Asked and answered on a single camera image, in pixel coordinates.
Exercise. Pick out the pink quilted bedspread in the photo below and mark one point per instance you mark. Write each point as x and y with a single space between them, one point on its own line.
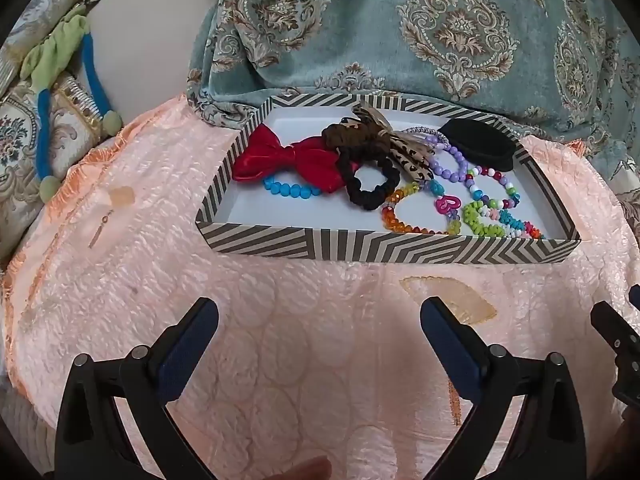
150 285

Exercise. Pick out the brown scrunchie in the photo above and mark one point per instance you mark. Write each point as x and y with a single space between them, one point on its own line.
360 135

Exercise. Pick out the black scrunchie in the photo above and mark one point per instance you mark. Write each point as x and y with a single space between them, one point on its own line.
350 195

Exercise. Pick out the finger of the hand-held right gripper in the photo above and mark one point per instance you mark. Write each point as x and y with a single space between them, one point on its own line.
617 332

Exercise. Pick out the gold drop earring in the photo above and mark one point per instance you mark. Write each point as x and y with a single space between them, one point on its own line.
95 236

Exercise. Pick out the red velvet bow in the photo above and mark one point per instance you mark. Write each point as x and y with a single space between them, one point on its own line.
260 155

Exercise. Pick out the green and blue fabric toy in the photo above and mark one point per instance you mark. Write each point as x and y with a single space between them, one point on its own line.
42 110

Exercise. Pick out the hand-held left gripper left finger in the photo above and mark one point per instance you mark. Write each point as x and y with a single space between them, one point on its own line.
192 340

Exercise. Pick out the leopard print bow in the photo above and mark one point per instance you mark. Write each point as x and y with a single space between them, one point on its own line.
410 162

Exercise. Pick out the teal damask blanket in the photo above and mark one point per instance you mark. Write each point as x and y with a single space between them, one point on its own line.
400 35

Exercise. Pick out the beige square tag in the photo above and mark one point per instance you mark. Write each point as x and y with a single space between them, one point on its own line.
122 196

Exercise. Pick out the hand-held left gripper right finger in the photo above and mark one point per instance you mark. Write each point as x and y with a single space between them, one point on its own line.
447 345

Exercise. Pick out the black oval hair pad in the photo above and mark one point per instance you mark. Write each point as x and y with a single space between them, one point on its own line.
480 142

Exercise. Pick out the cream padded headboard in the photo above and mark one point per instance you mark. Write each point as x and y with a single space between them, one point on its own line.
150 50

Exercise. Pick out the striped cardboard box tray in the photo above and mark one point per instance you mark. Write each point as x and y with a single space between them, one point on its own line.
300 245

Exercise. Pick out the cream floral bed cover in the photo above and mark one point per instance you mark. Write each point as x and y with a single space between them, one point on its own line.
631 195

